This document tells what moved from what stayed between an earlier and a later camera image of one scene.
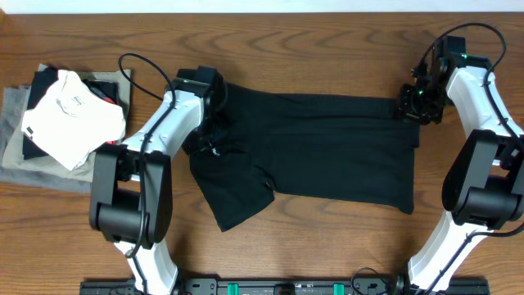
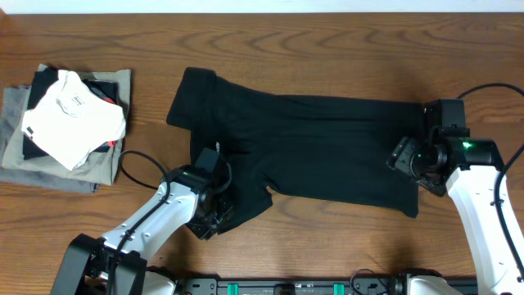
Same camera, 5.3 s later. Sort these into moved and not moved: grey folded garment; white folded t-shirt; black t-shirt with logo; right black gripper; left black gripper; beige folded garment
Moved: left black gripper; right black gripper
Not moved: white folded t-shirt; grey folded garment; beige folded garment; black t-shirt with logo
